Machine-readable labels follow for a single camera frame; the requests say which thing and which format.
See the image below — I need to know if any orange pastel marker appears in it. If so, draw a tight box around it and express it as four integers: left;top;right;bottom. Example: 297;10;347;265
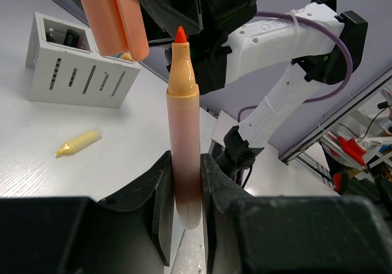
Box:
167;26;202;229

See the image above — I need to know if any white two-slot pen holder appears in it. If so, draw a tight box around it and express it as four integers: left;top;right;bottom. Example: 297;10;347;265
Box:
25;12;140;108

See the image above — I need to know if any orange marker cap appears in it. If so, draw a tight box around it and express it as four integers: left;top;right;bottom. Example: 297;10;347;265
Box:
80;0;149;61

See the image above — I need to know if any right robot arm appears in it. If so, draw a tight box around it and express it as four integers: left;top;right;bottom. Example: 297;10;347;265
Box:
72;0;369;178

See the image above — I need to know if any orange clear marker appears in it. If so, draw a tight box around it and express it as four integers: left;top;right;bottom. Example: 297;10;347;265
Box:
119;52;134;62

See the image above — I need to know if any green black highlighter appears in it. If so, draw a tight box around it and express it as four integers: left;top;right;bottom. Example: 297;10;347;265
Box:
63;29;80;48

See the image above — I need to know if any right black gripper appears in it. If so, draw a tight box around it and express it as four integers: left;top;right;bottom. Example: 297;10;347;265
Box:
59;0;258;47

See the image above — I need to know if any yellow pastel marker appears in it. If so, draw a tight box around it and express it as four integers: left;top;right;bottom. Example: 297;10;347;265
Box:
56;129;102;158

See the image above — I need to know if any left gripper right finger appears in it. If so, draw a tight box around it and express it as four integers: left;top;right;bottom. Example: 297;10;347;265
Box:
201;154;391;273

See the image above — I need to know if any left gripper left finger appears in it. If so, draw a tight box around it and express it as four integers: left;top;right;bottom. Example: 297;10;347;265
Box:
1;151;174;273

